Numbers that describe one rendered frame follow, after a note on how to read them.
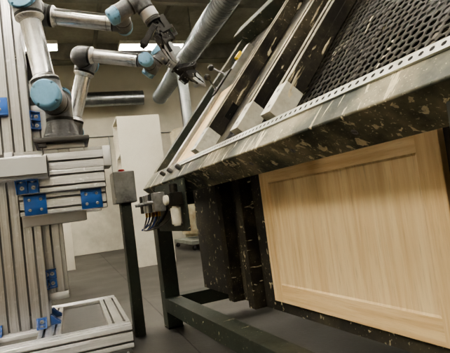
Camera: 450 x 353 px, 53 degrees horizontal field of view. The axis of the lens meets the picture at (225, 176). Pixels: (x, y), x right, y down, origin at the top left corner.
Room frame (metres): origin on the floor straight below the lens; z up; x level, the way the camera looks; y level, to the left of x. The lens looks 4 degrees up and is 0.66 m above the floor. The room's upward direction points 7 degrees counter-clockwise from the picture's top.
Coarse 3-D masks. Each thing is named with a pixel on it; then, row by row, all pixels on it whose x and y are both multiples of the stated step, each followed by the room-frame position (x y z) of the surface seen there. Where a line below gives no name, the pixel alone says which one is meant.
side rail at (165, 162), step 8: (240, 48) 2.93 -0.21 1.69; (232, 56) 2.90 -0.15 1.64; (224, 64) 2.93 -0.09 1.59; (232, 64) 2.90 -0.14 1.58; (224, 72) 2.87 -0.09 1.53; (216, 80) 2.85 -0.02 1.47; (208, 96) 2.82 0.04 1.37; (200, 104) 2.79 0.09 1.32; (200, 112) 2.79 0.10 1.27; (192, 120) 2.76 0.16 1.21; (184, 128) 2.74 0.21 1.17; (184, 136) 2.74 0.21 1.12; (176, 144) 2.71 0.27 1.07; (168, 152) 2.70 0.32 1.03; (176, 152) 2.71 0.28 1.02; (168, 160) 2.69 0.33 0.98; (160, 168) 2.67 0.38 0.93
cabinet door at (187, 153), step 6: (228, 90) 2.44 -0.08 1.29; (222, 96) 2.50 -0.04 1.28; (216, 102) 2.53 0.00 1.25; (216, 108) 2.45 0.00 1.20; (210, 114) 2.48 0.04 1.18; (204, 120) 2.51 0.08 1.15; (204, 126) 2.42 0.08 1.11; (198, 132) 2.45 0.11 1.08; (192, 138) 2.49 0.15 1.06; (192, 144) 2.40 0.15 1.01; (186, 150) 2.42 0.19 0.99; (180, 156) 2.47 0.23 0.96; (186, 156) 2.33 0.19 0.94
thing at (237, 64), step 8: (248, 48) 2.68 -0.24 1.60; (240, 56) 2.66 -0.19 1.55; (240, 64) 2.65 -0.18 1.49; (232, 72) 2.63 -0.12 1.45; (232, 80) 2.62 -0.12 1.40; (224, 88) 2.60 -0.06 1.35; (216, 96) 2.58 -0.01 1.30; (208, 104) 2.58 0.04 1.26; (208, 112) 2.55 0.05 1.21; (200, 120) 2.53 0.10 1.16; (192, 128) 2.55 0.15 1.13; (192, 136) 2.50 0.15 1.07; (184, 144) 2.48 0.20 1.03; (176, 160) 2.46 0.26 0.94
